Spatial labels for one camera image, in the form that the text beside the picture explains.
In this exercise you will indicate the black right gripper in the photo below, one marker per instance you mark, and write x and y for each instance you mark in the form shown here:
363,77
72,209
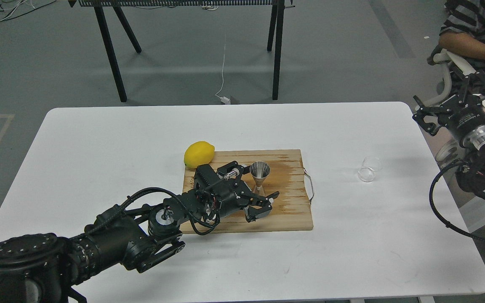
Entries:
464,110

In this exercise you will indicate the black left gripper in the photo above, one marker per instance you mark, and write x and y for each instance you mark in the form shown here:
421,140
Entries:
219,193

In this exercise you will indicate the steel double jigger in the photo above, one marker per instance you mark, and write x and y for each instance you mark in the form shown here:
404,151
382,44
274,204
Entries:
259,171

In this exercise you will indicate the small clear glass cup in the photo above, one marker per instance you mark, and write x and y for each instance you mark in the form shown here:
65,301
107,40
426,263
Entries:
369,168

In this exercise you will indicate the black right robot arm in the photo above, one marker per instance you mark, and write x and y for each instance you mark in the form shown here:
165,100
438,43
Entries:
470,176

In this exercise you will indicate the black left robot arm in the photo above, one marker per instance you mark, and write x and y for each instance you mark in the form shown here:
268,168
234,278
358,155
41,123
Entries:
139,234

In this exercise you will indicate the white office chair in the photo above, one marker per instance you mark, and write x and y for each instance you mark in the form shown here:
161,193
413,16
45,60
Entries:
454,69

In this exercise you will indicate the yellow lemon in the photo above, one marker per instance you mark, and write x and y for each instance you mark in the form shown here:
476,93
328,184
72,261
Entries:
199,153

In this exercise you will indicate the person in striped shirt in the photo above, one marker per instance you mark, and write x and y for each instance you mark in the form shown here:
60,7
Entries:
463,32

